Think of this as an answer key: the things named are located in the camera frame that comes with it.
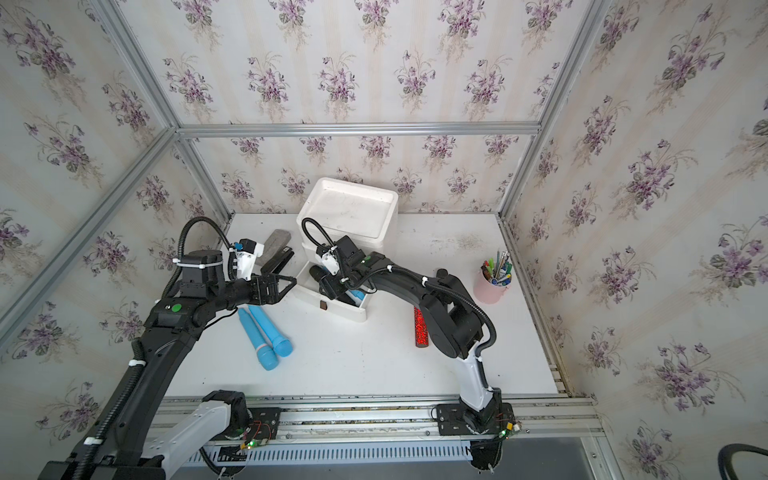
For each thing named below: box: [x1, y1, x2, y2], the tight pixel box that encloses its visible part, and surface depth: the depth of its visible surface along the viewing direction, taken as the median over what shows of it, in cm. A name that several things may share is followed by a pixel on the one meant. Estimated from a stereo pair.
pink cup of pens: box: [473, 249, 513, 305], surface depth 92 cm
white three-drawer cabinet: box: [296, 177, 399, 290], surface depth 91 cm
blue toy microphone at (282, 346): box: [248, 305, 293, 358], surface depth 87 cm
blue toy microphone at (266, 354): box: [238, 308, 278, 371], surface depth 84 cm
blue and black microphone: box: [309, 265, 365, 307], surface depth 94 cm
